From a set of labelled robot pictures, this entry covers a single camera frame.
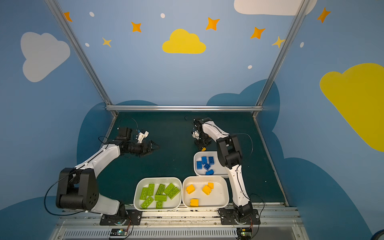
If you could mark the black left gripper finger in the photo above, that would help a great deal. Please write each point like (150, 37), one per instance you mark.
(154, 145)
(153, 151)

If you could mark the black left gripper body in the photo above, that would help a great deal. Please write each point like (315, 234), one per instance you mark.
(145, 148)

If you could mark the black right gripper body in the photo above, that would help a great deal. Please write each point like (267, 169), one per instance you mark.
(199, 141)

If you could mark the blue lego cluster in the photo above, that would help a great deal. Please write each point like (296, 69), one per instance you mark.
(204, 160)

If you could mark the green long lego cluster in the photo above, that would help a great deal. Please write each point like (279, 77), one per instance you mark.
(160, 190)

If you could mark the yellow small lego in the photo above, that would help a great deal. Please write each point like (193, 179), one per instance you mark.
(210, 185)

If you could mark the green long lego brick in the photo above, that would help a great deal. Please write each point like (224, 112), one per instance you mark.
(174, 192)

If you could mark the green small lego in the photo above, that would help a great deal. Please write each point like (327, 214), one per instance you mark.
(159, 204)

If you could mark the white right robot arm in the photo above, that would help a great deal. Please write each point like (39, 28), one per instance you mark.
(230, 157)

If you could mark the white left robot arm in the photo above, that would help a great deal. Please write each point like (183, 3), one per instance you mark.
(78, 187)

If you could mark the white bin right rear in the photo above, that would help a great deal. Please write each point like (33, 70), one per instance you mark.
(219, 170)

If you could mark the white bin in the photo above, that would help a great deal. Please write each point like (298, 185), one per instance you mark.
(218, 198)
(219, 170)
(169, 204)

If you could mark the white bin left front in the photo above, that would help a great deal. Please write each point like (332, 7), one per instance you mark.
(169, 204)

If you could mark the white bin middle front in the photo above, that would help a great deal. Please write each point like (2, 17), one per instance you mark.
(218, 198)

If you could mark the left controller board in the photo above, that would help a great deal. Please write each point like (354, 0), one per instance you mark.
(118, 234)

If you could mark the controller board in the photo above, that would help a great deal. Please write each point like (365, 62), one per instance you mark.
(244, 234)
(118, 234)

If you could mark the right controller board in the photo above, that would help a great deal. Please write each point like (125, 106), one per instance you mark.
(244, 234)

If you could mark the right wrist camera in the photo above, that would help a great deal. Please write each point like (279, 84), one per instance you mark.
(196, 134)

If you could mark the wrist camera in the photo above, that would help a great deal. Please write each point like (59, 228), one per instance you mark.
(128, 134)
(196, 134)

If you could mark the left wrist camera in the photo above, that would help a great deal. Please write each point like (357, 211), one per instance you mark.
(128, 134)

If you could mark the aluminium frame rear bar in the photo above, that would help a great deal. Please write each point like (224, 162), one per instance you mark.
(142, 108)

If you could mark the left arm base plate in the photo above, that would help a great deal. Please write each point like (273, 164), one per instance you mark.
(131, 216)

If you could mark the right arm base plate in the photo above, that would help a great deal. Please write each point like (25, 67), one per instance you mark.
(234, 217)

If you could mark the front aluminium rail bed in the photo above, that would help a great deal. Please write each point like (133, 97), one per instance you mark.
(277, 223)

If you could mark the aluminium frame left post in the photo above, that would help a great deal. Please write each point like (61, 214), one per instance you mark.
(64, 24)

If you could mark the aluminium frame post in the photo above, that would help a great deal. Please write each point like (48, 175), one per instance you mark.
(64, 24)
(290, 37)

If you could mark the aluminium frame right post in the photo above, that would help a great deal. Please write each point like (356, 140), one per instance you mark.
(290, 37)

